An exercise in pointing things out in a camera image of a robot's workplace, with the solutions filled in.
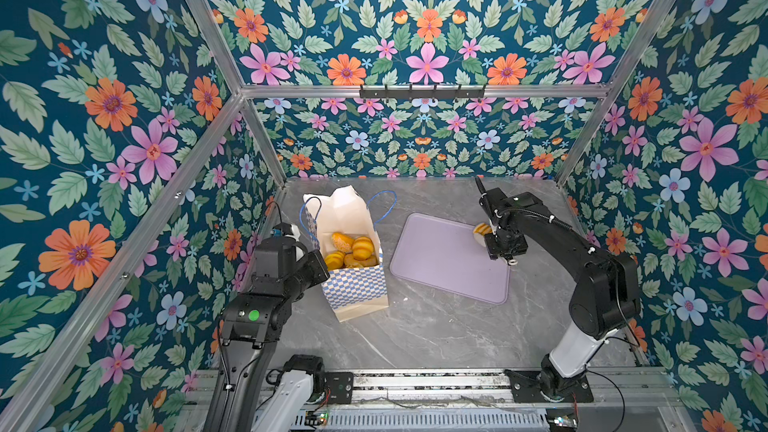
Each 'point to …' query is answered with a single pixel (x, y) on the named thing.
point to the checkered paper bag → (358, 287)
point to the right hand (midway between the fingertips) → (501, 252)
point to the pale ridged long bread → (480, 231)
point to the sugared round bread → (342, 241)
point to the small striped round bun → (362, 248)
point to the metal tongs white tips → (511, 262)
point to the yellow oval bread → (334, 261)
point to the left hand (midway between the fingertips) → (329, 250)
